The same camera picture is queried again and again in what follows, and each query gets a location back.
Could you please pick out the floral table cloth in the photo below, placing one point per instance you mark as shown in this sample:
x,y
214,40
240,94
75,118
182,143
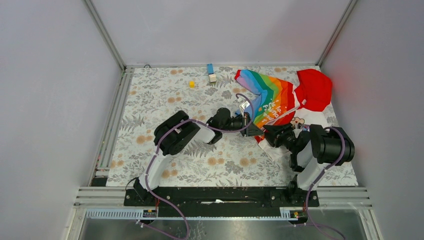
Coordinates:
x,y
156,94

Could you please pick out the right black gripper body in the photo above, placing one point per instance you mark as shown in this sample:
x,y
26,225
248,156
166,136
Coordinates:
x,y
285,138

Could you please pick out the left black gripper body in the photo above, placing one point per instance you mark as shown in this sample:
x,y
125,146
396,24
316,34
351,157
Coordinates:
x,y
245,119

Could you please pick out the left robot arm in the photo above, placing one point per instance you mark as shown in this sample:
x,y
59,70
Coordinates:
x,y
174,134

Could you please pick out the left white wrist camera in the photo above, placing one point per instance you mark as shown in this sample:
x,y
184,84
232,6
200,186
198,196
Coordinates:
x,y
243,106

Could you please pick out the rainbow kids jacket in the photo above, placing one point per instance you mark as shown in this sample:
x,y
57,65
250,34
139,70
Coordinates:
x,y
280,102

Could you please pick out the aluminium frame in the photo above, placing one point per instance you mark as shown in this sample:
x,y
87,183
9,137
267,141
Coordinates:
x,y
103,202

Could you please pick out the blue and silver block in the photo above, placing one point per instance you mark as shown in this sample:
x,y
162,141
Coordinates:
x,y
211,73

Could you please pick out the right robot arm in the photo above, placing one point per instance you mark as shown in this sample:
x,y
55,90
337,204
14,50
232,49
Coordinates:
x,y
313,152

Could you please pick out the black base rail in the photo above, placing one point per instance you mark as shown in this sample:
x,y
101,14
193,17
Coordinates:
x,y
219,202

